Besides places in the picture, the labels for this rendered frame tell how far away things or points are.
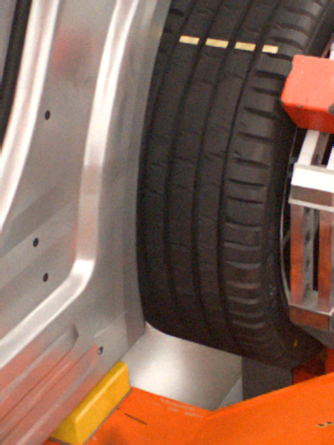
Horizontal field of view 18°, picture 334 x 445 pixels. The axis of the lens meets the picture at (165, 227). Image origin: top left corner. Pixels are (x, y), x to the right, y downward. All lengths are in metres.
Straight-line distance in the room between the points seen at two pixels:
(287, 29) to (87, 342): 0.49
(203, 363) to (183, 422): 1.20
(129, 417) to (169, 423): 0.06
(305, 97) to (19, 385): 0.50
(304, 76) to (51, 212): 0.37
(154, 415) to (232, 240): 0.26
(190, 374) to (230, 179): 1.26
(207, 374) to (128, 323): 1.19
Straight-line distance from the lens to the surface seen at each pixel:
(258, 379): 1.95
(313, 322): 1.53
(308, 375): 1.89
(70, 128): 1.27
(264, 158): 1.40
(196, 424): 1.46
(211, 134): 1.43
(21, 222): 1.22
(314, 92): 1.36
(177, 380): 2.61
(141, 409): 1.49
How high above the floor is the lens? 1.65
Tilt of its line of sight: 31 degrees down
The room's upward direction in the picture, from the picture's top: 4 degrees counter-clockwise
